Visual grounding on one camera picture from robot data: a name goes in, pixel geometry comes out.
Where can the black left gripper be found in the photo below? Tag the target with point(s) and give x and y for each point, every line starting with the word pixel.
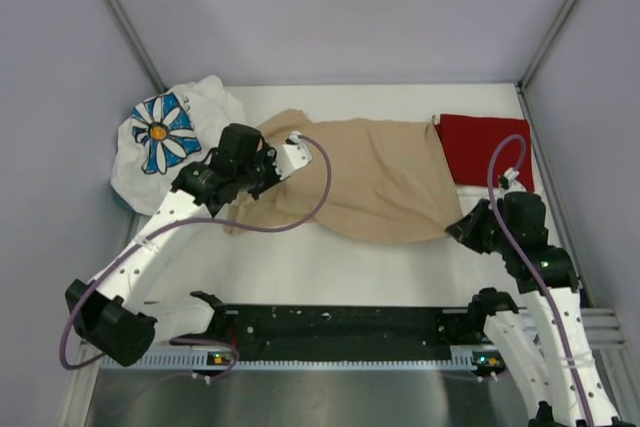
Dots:
pixel 268 155

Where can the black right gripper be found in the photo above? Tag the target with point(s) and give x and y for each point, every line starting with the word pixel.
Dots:
pixel 464 230

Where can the beige t-shirt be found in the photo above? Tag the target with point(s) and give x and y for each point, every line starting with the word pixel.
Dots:
pixel 374 181

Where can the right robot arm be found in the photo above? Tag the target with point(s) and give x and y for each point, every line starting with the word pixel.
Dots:
pixel 540 335

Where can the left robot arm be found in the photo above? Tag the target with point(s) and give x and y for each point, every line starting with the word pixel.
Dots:
pixel 112 311

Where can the white flower print t-shirt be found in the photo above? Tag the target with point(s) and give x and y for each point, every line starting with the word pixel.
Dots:
pixel 164 133

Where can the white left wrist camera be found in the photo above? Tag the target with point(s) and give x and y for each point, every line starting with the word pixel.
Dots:
pixel 293 155

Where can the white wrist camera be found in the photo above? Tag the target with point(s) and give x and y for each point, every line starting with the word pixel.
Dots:
pixel 509 179
pixel 293 155

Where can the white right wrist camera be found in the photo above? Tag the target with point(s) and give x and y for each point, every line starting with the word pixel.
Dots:
pixel 509 179

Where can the white slotted cable duct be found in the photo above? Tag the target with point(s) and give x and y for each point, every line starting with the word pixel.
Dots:
pixel 205 360

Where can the right side frame rail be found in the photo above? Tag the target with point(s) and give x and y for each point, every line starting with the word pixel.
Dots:
pixel 548 179

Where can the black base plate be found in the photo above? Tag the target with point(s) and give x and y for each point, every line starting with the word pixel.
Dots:
pixel 342 333

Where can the left corner frame post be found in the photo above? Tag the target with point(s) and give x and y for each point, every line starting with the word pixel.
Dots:
pixel 134 43

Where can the corner frame post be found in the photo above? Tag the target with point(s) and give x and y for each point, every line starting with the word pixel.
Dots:
pixel 552 35
pixel 134 43

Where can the right corner frame post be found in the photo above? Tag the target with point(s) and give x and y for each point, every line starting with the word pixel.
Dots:
pixel 552 35

